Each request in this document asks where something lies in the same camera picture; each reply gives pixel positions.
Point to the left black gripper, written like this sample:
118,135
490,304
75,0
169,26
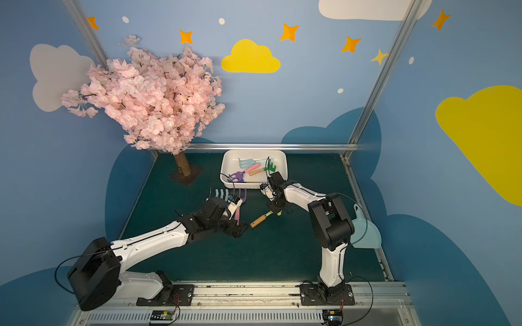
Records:
235,227

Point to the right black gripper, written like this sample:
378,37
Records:
275,205

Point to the light blue fork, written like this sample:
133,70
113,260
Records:
222,193
247,163

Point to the lime fork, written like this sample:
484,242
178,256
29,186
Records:
262,218

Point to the white plastic storage box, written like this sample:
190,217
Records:
230,165

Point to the purple fork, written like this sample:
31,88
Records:
242,195

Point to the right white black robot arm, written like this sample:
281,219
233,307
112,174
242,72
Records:
330,221

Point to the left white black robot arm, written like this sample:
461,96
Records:
102,272

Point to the light blue dustpan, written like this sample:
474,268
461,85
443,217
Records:
366,235

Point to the left control board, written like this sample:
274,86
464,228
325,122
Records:
162,317

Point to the control board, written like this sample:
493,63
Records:
162,317
332,317

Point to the pink cherry blossom tree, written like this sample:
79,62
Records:
162,103

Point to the right control board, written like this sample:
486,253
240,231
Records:
332,317

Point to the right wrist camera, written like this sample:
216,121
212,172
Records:
266,191

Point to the green rake, wooden handle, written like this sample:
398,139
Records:
269,167

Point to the purple rake, pink handle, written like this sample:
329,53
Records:
238,176

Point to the aluminium frame back bar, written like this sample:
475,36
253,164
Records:
310,147

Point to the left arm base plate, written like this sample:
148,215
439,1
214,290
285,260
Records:
170,295

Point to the aluminium rail front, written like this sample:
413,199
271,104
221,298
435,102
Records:
263,303

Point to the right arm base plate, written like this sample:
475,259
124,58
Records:
314,294

